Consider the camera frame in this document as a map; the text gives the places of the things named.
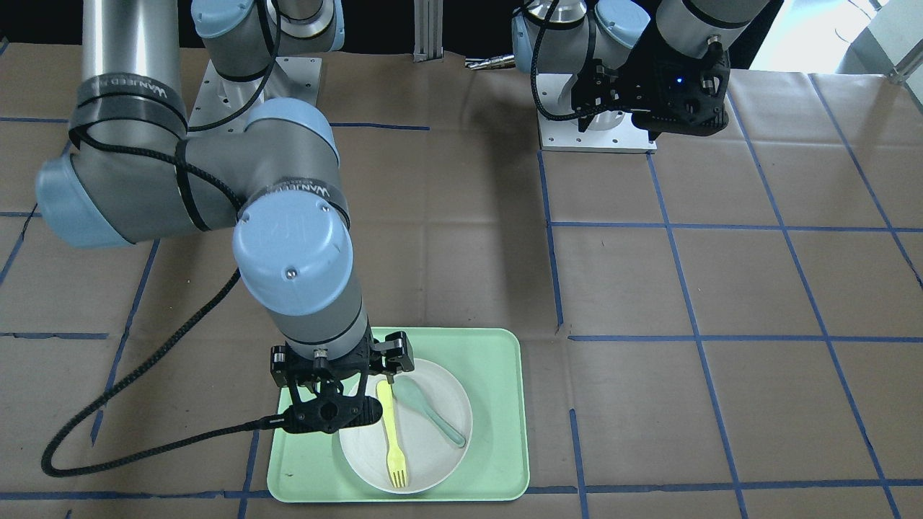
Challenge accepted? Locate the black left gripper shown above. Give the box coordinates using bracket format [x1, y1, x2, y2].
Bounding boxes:
[573, 32, 730, 138]

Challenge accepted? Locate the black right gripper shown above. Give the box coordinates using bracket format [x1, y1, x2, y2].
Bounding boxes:
[270, 329, 415, 434]

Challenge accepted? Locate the yellow plastic fork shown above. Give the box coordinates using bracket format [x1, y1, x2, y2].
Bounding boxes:
[376, 378, 408, 489]

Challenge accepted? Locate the white round plate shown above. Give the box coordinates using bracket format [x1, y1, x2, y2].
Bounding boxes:
[337, 359, 474, 494]

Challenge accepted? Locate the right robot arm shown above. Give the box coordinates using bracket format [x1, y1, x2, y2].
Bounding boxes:
[35, 1, 413, 433]

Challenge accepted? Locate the green plastic spoon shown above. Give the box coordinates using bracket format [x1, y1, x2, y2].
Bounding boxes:
[392, 377, 467, 449]

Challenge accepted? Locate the light green tray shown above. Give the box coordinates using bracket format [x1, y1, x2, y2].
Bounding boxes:
[267, 327, 530, 503]

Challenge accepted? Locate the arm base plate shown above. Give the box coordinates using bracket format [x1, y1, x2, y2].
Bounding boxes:
[188, 57, 323, 136]
[536, 74, 657, 154]

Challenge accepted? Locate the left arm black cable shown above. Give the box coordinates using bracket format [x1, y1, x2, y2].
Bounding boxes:
[530, 0, 599, 122]

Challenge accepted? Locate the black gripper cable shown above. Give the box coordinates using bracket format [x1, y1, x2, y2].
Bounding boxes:
[41, 268, 289, 478]

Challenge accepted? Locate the aluminium frame post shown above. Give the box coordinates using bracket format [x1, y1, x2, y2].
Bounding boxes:
[412, 0, 444, 63]

